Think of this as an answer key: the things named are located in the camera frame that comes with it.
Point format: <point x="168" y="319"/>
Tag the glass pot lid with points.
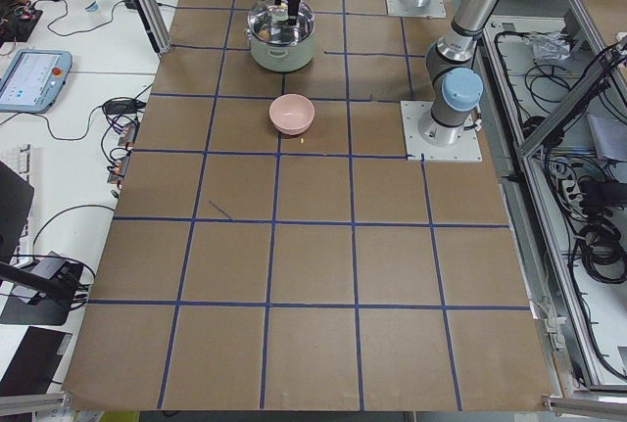
<point x="265" y="15"/>

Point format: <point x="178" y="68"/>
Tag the white electric cooking pot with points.
<point x="282" y="58"/>

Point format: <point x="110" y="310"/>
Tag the pink bowl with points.
<point x="291" y="114"/>

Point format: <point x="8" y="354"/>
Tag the paper cup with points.
<point x="90" y="6"/>

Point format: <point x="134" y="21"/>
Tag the black power adapter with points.
<point x="123" y="106"/>

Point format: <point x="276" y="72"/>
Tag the crumpled white paper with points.
<point x="549" y="46"/>

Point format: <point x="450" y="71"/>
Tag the teach pendant tablet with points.
<point x="33" y="80"/>

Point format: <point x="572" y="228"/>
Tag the white keyboard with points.
<point x="18" y="159"/>

